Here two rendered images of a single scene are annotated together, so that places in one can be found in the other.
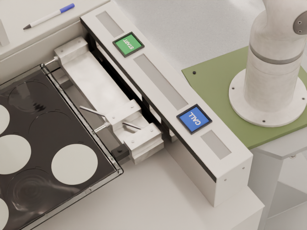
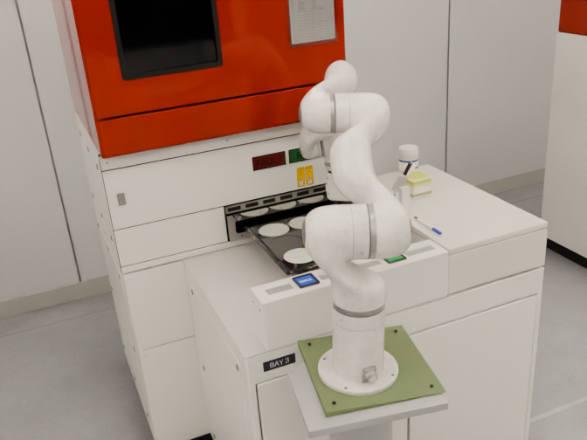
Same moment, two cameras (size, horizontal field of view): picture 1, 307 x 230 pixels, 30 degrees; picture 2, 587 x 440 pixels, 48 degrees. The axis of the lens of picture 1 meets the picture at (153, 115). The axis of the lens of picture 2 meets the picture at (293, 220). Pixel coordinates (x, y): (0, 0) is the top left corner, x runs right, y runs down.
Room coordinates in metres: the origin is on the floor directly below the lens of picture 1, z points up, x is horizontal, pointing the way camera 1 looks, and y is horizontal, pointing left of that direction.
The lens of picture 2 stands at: (0.87, -1.58, 1.80)
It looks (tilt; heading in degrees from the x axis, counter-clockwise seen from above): 24 degrees down; 99
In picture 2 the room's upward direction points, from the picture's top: 4 degrees counter-clockwise
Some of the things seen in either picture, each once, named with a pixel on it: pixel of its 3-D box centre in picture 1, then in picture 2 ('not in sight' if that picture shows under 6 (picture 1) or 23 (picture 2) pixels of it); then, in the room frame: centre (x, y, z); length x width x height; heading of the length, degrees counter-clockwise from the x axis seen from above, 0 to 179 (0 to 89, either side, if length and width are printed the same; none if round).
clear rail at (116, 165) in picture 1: (78, 115); (343, 257); (0.75, 0.17, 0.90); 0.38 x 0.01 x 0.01; 30
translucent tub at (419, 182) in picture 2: not in sight; (416, 184); (0.98, 0.49, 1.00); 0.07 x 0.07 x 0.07; 30
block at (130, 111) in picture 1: (123, 115); not in sight; (0.74, 0.07, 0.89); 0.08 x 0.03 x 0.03; 120
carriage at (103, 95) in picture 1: (107, 100); not in sight; (0.81, 0.11, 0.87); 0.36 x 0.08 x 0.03; 30
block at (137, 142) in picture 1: (142, 138); not in sight; (0.67, 0.03, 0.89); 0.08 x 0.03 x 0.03; 120
